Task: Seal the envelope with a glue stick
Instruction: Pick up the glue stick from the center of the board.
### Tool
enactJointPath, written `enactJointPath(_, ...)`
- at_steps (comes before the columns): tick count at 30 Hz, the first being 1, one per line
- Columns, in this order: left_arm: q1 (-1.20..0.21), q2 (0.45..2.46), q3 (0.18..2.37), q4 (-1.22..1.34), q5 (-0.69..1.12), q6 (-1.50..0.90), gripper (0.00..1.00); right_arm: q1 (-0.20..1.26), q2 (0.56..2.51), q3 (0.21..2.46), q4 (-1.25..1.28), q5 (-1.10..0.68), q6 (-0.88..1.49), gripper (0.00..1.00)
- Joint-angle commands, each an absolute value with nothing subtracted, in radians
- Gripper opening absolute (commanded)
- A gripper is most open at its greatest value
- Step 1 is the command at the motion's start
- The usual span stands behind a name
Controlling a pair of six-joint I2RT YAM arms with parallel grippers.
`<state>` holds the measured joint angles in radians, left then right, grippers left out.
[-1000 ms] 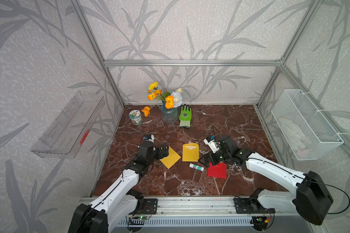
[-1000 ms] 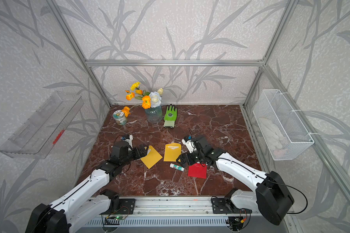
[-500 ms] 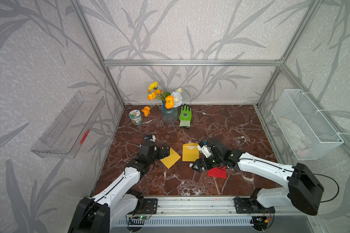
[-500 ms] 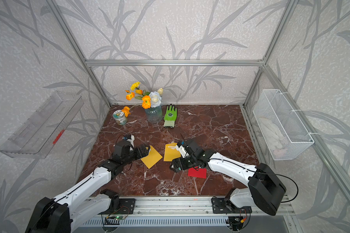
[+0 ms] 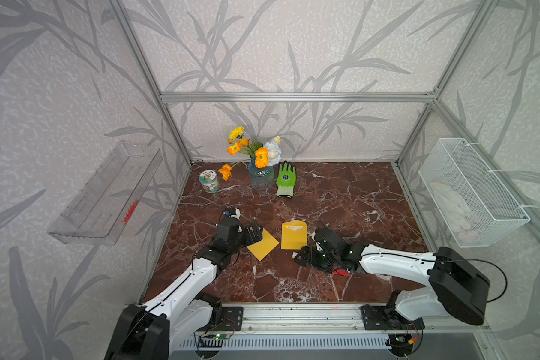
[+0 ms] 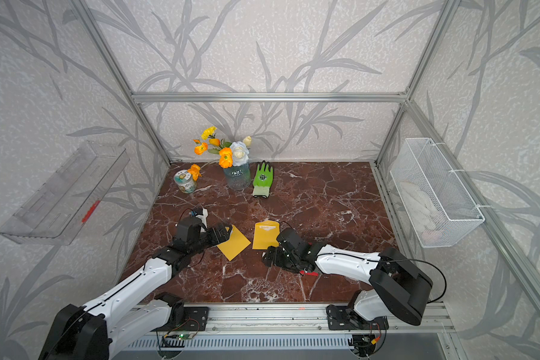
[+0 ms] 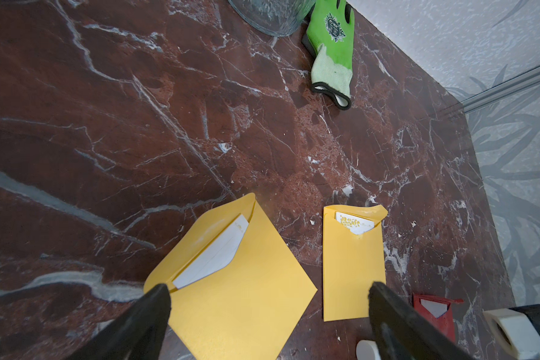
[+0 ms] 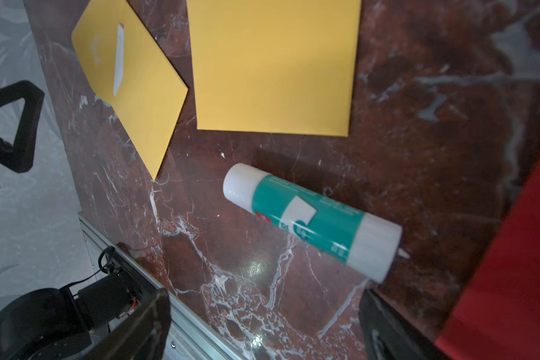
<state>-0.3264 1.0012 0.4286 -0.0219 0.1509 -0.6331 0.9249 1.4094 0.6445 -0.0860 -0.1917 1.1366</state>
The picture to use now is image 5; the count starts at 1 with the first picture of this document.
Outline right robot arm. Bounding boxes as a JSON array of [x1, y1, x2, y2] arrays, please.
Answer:
[[293, 228, 490, 329]]

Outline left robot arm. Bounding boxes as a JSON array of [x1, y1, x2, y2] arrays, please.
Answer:
[[104, 215, 263, 359]]

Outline tilted yellow envelope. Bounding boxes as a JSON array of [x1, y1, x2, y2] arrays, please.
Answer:
[[247, 229, 279, 261]]

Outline red envelope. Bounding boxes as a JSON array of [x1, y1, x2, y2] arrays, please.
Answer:
[[332, 266, 351, 277]]

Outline upright yellow envelope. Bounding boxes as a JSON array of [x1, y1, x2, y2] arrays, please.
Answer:
[[281, 220, 308, 250]]

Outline blue glass vase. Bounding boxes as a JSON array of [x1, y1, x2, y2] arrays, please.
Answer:
[[248, 157, 275, 191]]

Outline small printed tin can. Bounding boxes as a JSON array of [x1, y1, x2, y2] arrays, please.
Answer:
[[199, 169, 220, 194]]

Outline green work glove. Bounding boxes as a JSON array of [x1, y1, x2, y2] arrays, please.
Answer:
[[277, 161, 296, 199]]

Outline orange yellow artificial flowers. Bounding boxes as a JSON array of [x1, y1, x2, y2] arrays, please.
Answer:
[[227, 126, 282, 168]]

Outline white cloth in basket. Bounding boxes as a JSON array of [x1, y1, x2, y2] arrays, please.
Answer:
[[430, 181, 473, 233]]

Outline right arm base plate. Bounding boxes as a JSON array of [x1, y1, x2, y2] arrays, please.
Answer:
[[360, 304, 425, 332]]

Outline aluminium front rail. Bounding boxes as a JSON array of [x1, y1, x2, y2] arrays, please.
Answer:
[[112, 302, 491, 338]]

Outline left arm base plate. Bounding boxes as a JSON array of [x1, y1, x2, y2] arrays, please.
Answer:
[[197, 306, 244, 332]]

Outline clear plastic wall tray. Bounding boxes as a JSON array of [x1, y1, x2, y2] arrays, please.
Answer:
[[47, 141, 163, 246]]

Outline white wire mesh basket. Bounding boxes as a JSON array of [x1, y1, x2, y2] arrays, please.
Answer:
[[418, 137, 531, 248]]

